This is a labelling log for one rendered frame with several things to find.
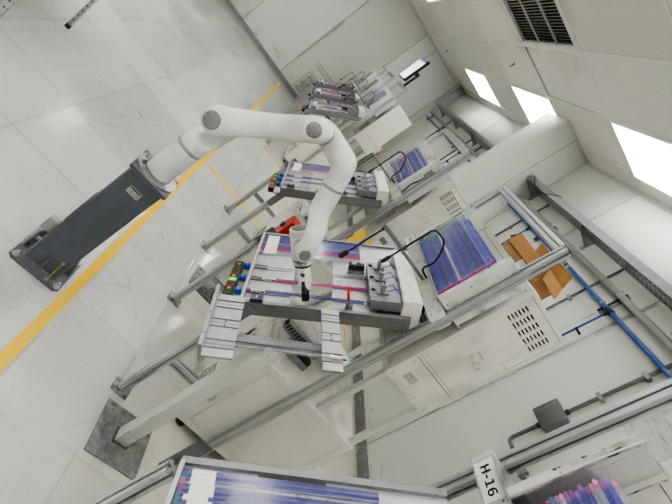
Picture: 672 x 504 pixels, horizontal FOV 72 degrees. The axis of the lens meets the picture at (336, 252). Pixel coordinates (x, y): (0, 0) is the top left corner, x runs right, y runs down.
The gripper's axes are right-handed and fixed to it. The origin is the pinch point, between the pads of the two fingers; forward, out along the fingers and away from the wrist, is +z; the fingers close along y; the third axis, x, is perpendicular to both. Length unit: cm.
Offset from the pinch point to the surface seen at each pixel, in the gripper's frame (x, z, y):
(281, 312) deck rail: 9.4, 1.7, -9.9
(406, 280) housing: -44.4, 0.5, 10.4
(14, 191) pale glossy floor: 135, -41, 35
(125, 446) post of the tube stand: 76, 48, -35
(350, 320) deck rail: -18.8, 6.9, -9.9
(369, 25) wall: -79, -97, 871
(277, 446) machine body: 19, 79, -10
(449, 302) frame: -59, -1, -11
